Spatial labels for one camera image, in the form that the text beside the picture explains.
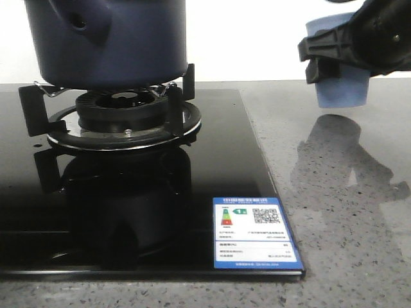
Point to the blue energy efficiency label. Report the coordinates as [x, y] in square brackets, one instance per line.
[252, 233]

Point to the black pot support grate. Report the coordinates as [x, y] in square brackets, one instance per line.
[62, 129]

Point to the black glass gas stove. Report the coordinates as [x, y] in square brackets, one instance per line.
[144, 216]

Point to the dark blue cooking pot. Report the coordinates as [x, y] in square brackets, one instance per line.
[108, 45]

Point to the light blue ribbed cup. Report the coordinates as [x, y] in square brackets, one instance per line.
[351, 88]

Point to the black round gas burner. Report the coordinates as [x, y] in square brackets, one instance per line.
[110, 112]

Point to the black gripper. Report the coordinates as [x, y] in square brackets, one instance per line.
[379, 34]

